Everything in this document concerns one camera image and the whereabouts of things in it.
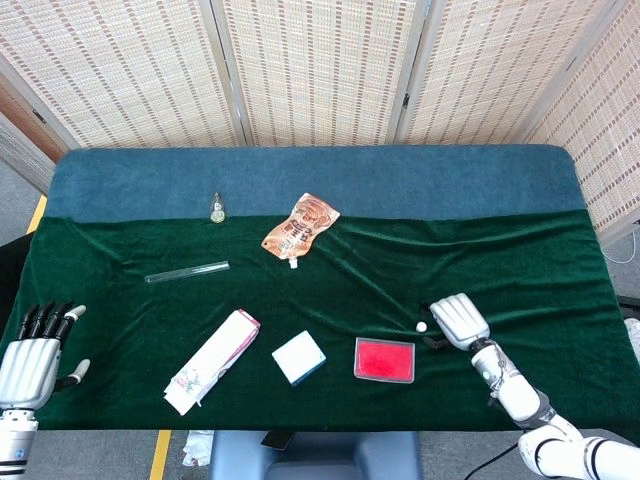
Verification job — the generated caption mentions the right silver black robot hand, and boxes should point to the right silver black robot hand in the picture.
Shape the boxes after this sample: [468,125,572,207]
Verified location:
[418,292,492,351]

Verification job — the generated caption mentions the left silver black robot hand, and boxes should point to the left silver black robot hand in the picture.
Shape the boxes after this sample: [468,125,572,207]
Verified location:
[0,299,92,410]

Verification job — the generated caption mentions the transparent glass test tube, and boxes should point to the transparent glass test tube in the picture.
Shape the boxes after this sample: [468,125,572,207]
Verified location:
[144,259,231,285]

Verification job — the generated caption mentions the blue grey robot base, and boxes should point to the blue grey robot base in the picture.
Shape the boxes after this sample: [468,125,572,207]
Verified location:
[208,429,425,480]

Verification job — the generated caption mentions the red ink pad clear case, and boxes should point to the red ink pad clear case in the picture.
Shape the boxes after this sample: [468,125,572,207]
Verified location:
[352,336,417,385]

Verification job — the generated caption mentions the dark green velvet cloth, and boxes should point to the dark green velvet cloth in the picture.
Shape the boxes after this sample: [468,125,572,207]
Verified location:
[2,208,639,432]

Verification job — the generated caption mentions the black bulky object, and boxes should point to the black bulky object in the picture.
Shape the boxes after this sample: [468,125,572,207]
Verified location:
[0,233,35,331]

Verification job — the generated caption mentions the small light blue box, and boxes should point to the small light blue box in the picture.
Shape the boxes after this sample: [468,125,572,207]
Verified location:
[271,329,327,387]

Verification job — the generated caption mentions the blue carpet table cover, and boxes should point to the blue carpet table cover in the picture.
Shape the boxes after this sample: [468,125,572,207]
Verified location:
[45,144,587,224]

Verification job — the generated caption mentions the orange spouted drink pouch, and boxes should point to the orange spouted drink pouch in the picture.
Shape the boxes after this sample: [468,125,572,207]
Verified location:
[260,192,342,270]

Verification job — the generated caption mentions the long white floral box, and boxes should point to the long white floral box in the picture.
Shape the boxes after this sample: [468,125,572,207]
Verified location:
[163,308,262,416]

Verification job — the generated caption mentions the crumpled white cloth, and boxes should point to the crumpled white cloth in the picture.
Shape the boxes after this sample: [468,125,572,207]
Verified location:
[180,429,216,467]

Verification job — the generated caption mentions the grey woven screen panel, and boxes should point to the grey woven screen panel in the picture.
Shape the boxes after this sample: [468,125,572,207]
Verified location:
[0,112,57,194]

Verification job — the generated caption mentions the woven bamboo screen panel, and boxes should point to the woven bamboo screen panel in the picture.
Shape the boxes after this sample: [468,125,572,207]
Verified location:
[394,0,629,146]
[519,0,640,246]
[209,0,431,148]
[0,0,249,151]

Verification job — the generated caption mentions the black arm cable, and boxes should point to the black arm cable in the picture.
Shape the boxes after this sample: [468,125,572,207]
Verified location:
[467,442,521,480]

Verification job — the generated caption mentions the thin white cable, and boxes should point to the thin white cable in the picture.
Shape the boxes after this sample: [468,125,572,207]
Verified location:
[602,244,636,264]

